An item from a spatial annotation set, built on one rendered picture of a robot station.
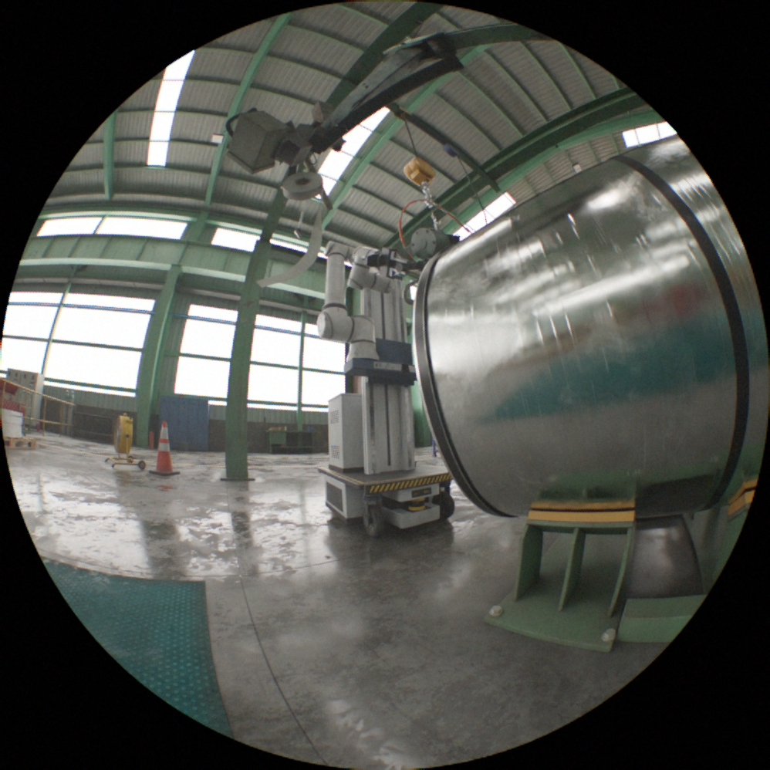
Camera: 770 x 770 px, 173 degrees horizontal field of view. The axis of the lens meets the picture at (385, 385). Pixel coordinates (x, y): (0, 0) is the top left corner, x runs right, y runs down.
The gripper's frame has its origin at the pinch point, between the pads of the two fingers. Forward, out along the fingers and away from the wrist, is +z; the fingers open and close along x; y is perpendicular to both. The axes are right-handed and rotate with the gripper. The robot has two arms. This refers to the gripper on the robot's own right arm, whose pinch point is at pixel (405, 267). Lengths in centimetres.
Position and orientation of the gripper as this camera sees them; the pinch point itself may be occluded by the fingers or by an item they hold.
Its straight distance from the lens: 111.1
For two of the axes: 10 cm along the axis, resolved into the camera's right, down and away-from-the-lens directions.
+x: -1.0, 7.8, 6.2
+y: 7.6, -3.5, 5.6
